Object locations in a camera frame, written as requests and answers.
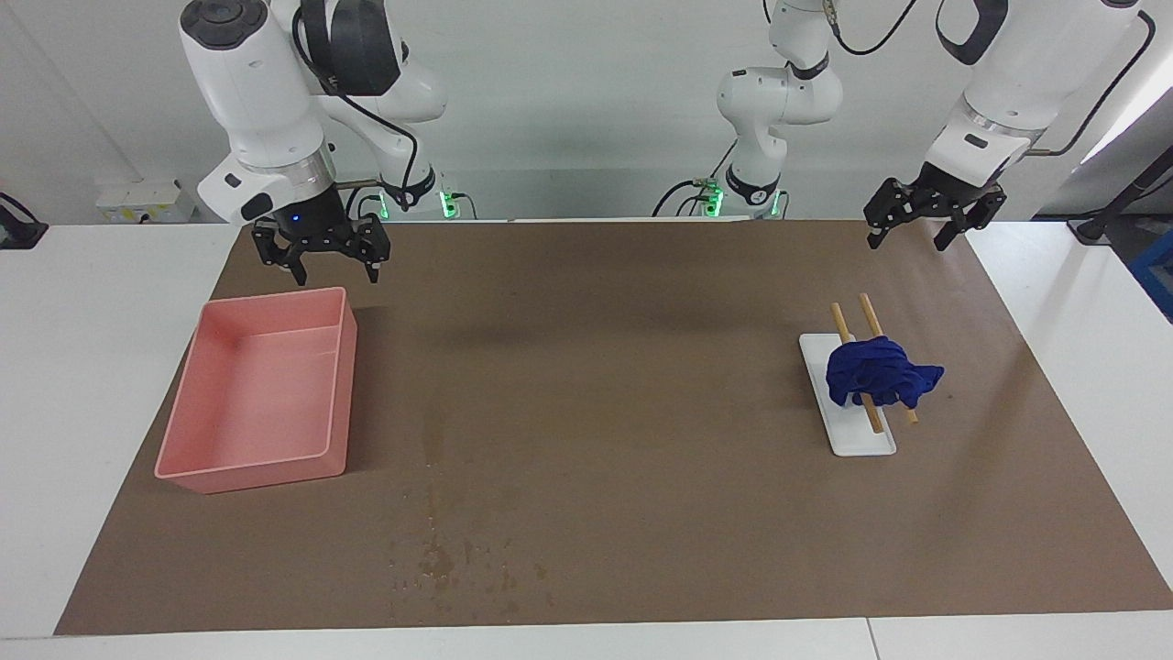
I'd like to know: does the wooden rack rod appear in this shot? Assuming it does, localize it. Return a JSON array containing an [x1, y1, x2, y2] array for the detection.
[[858, 292, 919, 425], [830, 302, 885, 435]]

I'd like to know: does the black stand pole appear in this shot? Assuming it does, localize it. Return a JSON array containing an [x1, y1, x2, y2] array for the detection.
[[1068, 147, 1173, 246]]

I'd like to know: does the blue crate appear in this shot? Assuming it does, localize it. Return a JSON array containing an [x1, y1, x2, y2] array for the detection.
[[1129, 229, 1173, 324]]

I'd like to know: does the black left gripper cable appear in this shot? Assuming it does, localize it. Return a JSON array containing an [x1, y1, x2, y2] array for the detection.
[[820, 0, 1157, 159]]

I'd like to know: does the white wall socket box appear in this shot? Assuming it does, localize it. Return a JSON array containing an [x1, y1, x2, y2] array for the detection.
[[96, 179, 198, 226]]

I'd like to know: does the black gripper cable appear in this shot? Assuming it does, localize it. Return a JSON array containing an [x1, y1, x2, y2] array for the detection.
[[291, 5, 422, 221], [820, 0, 1157, 159]]

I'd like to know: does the black clamp mount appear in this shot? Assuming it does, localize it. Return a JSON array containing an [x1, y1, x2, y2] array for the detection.
[[0, 191, 49, 250]]

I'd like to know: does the black base cable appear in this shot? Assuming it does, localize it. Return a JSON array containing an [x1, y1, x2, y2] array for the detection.
[[344, 183, 388, 221], [652, 137, 739, 218]]

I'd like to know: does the dark blue towel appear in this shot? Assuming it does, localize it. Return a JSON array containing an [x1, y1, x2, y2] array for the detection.
[[825, 335, 945, 411]]

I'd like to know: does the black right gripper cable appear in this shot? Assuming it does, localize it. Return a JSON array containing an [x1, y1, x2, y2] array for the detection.
[[291, 5, 422, 221]]

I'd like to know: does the pink plastic bin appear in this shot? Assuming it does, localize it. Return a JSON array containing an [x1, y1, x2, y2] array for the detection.
[[154, 286, 358, 496]]

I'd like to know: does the brown paper table mat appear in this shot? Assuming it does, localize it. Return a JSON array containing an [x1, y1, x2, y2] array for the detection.
[[53, 218, 1173, 636]]

